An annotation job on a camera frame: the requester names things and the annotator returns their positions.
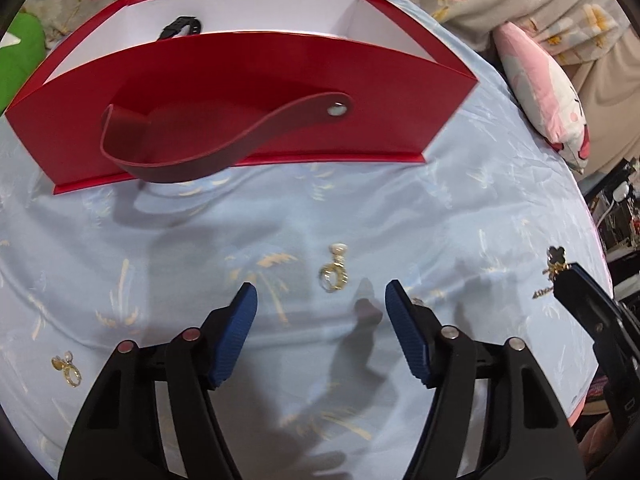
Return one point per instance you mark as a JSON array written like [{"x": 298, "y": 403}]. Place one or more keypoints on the dark cluttered shelf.
[{"x": 625, "y": 235}]

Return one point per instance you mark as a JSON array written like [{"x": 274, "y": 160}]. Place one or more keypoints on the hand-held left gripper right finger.
[{"x": 407, "y": 330}]

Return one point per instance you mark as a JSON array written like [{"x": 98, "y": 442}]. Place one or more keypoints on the black wristwatch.
[{"x": 182, "y": 24}]

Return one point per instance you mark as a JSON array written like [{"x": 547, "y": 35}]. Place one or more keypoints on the green round pillow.
[{"x": 22, "y": 55}]

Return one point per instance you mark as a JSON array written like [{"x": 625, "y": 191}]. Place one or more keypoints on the pink sheet edge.
[{"x": 580, "y": 406}]

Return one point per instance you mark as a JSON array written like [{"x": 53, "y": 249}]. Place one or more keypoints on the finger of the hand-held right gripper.
[
  {"x": 580, "y": 312},
  {"x": 592, "y": 290}
]

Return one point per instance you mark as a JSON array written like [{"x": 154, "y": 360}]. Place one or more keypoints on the beige cloth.
[{"x": 615, "y": 125}]

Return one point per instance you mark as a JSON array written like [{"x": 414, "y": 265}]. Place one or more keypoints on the light blue bed sheet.
[{"x": 450, "y": 220}]

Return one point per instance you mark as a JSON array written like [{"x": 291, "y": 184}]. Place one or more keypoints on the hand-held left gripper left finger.
[{"x": 235, "y": 330}]

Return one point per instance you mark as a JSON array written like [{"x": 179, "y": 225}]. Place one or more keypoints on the pink plush pillow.
[{"x": 530, "y": 70}]

